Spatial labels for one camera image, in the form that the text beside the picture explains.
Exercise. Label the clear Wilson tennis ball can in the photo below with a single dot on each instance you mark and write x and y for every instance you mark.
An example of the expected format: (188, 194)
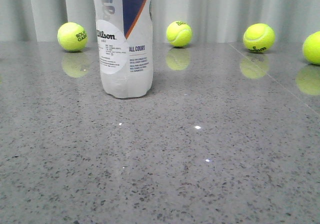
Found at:
(124, 34)

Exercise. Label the tennis ball centre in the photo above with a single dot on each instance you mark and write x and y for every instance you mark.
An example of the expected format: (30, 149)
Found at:
(179, 33)

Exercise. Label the tennis ball far left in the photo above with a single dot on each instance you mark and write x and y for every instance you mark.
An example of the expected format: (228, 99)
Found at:
(72, 37)

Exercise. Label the Wilson tennis ball right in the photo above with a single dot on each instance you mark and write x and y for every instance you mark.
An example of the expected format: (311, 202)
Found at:
(259, 37)

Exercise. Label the tennis ball far right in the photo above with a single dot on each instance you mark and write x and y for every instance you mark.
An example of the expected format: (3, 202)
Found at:
(311, 48)

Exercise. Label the grey curtain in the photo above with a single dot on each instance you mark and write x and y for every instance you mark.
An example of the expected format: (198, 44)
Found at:
(212, 21)

